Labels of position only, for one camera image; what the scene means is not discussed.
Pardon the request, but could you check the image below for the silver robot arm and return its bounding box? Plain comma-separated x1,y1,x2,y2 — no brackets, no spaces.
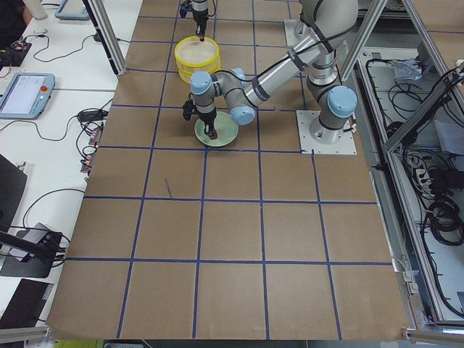
191,0,217,42
183,1,358,139

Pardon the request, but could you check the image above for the aluminium frame post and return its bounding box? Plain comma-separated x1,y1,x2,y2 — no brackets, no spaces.
83,0,127,77

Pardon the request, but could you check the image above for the black cable bundle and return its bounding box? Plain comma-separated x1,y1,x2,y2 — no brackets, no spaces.
420,188,464,247

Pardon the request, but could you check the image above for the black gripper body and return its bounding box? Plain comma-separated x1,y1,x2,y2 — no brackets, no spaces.
198,110,216,127
194,13,207,33

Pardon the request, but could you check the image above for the black power adapter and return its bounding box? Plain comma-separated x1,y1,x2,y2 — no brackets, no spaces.
77,109,108,123

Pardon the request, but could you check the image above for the blue teach pendant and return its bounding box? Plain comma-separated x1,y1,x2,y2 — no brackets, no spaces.
1,72,55,120
54,0,90,20

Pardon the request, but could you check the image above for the light green plate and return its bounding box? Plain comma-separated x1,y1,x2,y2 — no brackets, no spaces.
194,111,239,147

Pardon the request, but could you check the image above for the yellow steamer layer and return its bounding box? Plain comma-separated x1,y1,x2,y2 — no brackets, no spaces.
177,65,221,85
175,36,221,73

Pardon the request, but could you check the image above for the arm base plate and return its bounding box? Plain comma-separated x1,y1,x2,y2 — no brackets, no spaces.
283,20,308,47
297,110,357,156

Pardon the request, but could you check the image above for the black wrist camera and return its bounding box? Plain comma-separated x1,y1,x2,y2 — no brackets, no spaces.
179,0,191,18
183,99,197,121

